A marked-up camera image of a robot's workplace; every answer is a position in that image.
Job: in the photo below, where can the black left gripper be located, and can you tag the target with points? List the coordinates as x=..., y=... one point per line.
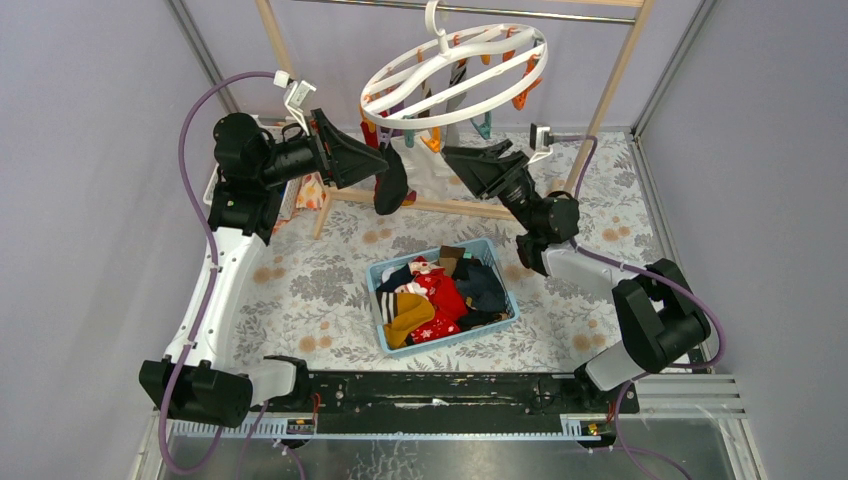
x=324, y=149

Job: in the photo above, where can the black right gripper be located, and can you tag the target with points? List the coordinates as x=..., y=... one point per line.
x=483, y=172

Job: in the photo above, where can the white sock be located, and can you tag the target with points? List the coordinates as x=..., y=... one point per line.
x=428, y=174

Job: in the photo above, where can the white round clip hanger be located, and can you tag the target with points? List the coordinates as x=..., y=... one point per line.
x=505, y=63

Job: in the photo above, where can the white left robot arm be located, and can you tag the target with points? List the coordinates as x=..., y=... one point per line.
x=196, y=379

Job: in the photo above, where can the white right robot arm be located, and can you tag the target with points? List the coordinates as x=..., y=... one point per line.
x=658, y=316

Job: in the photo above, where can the red hanging sock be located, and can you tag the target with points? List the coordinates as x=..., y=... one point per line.
x=375, y=139

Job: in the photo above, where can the orange floral cloth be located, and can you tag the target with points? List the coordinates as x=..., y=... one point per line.
x=304, y=193

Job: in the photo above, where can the black hanging sock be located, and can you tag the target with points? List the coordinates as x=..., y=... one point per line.
x=391, y=187

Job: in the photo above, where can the white plastic laundry basket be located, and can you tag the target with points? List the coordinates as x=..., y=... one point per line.
x=291, y=191

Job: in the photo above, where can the brown sock in basket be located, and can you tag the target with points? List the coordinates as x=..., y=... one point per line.
x=449, y=257

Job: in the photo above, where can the floral table mat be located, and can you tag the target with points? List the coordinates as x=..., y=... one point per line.
x=307, y=298

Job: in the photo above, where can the grey hanging sock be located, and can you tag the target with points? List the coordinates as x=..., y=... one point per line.
x=457, y=76

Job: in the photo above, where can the blue plastic sock basket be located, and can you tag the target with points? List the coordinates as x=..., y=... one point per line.
x=393, y=276

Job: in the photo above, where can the dark navy sock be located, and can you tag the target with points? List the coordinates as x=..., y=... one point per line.
x=479, y=286

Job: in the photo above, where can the red snowflake sock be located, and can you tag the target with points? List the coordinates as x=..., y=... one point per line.
x=448, y=304

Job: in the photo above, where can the metal hanging rod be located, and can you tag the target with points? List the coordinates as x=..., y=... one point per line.
x=486, y=11

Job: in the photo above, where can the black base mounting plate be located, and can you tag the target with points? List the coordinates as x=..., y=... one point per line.
x=451, y=403

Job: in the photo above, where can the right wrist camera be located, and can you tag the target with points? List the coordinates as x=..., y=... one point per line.
x=540, y=142

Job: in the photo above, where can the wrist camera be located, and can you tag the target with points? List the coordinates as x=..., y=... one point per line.
x=297, y=92
x=540, y=142

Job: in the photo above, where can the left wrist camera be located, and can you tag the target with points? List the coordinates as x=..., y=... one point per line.
x=297, y=92

